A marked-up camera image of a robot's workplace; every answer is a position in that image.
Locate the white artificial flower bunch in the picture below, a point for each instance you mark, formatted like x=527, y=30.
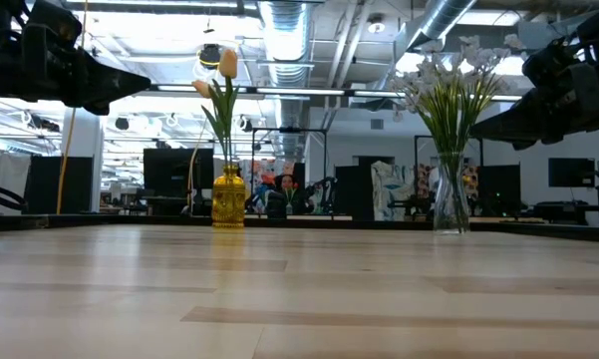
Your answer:
x=413, y=82
x=513, y=40
x=473, y=50

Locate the black monitor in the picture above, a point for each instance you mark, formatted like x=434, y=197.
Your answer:
x=169, y=169
x=571, y=172
x=45, y=184

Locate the ribbed silver ceiling duct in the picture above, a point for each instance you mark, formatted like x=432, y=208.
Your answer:
x=285, y=40

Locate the peach artificial tulip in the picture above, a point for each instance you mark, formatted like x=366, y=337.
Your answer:
x=227, y=63
x=202, y=89

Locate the black aluminium table frame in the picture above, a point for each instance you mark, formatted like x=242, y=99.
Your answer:
x=129, y=219

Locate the black cabinet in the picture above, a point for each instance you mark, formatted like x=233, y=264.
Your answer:
x=354, y=189

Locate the colourful patterned cloth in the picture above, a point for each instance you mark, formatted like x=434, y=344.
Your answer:
x=266, y=174

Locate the smooth silver ceiling duct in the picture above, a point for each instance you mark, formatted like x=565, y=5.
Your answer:
x=436, y=22

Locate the white and teal cloth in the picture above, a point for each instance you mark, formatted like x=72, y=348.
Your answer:
x=389, y=184

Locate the black metal frame stand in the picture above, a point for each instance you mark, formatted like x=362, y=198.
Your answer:
x=476, y=154
x=289, y=130

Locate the long ceiling light bar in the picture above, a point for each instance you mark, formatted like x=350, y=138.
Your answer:
x=299, y=92

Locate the clear glass vase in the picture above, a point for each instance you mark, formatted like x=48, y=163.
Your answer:
x=451, y=199

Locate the black ceiling dome camera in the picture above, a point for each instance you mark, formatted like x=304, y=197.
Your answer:
x=209, y=55

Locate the amber glass bottle vase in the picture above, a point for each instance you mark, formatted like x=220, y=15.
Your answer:
x=228, y=199

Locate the person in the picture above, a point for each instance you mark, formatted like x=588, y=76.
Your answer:
x=286, y=183

